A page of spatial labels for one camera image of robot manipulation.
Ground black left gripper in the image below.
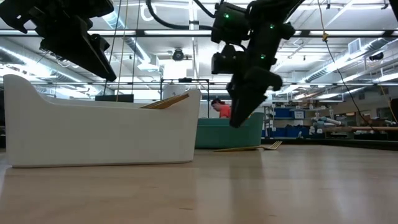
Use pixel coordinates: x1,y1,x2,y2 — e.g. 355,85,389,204
34,15,118,83

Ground person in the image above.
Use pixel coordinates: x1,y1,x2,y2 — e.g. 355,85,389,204
210,98,232,119

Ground white air vent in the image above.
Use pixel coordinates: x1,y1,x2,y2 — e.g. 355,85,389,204
348,37,362,55

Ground hanging yellow and black cable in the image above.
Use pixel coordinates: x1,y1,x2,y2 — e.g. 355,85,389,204
317,0,379,131

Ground black dome ceiling camera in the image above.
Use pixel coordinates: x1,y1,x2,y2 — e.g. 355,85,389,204
172,48,185,62

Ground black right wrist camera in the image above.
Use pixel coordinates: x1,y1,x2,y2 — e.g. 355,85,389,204
211,44,239,75

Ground black overhead light rail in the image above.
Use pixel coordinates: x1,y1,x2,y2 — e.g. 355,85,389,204
0,29,398,39

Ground silver ventilation duct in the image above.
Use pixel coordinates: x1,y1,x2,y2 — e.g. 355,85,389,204
0,36,78,83
306,37,398,83

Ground black aluminium table frame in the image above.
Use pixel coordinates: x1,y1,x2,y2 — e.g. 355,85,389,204
261,138,398,152

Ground white plastic bin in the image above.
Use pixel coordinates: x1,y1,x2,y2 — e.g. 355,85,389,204
2,73,202,169

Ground teal plastic bin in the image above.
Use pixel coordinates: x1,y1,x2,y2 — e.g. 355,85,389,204
195,111,265,149

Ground wooden utensil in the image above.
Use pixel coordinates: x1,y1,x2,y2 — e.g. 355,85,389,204
139,96,190,110

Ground shelf with blue bins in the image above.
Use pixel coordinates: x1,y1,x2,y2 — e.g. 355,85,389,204
264,105,312,139

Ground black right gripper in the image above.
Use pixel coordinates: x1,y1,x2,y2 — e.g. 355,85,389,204
228,17,296,129

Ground black monitor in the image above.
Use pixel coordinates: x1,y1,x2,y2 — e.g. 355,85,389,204
95,94,135,103

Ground long wooden bar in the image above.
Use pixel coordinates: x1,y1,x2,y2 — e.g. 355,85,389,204
323,126,398,132

